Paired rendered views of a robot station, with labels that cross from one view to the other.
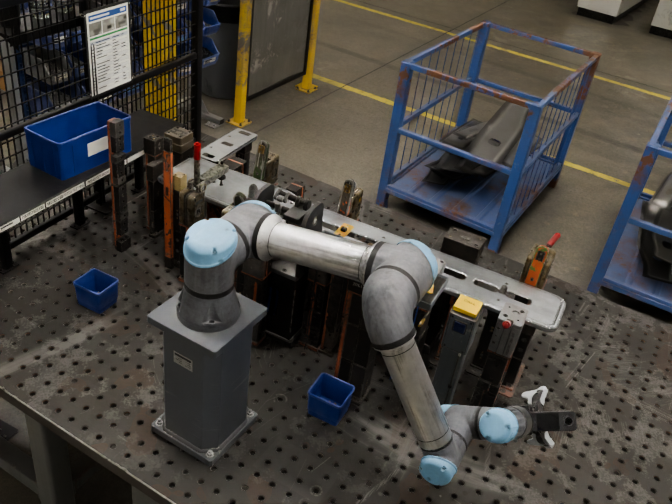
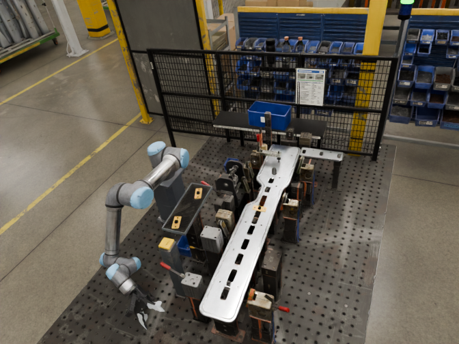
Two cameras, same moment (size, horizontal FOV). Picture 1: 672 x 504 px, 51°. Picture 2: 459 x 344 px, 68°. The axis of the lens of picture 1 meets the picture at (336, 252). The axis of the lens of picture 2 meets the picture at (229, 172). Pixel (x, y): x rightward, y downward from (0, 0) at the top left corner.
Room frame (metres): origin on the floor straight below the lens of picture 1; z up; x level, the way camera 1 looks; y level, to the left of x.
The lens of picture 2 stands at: (1.83, -1.45, 2.49)
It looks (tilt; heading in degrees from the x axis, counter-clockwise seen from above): 40 degrees down; 94
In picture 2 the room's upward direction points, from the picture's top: 8 degrees counter-clockwise
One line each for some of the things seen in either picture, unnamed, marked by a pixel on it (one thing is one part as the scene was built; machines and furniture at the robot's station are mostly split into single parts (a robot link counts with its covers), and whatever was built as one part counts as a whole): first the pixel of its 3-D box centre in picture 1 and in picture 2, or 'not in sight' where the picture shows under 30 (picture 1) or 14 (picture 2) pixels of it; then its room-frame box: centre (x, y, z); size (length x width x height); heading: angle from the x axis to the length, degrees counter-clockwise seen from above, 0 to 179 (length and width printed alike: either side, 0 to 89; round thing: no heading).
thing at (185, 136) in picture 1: (178, 175); (304, 154); (2.28, 0.63, 0.88); 0.08 x 0.08 x 0.36; 68
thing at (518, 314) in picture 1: (496, 362); (197, 298); (1.51, -0.50, 0.88); 0.11 x 0.10 x 0.36; 158
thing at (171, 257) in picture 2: (447, 373); (175, 270); (1.40, -0.35, 0.92); 0.08 x 0.08 x 0.44; 68
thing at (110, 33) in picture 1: (108, 48); (309, 87); (2.36, 0.90, 1.30); 0.23 x 0.02 x 0.31; 158
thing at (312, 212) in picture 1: (282, 264); (233, 198); (1.73, 0.15, 0.94); 0.18 x 0.13 x 0.49; 68
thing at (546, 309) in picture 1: (350, 233); (259, 211); (1.89, -0.04, 1.00); 1.38 x 0.22 x 0.02; 68
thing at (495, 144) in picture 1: (488, 131); not in sight; (4.09, -0.82, 0.47); 1.20 x 0.80 x 0.95; 153
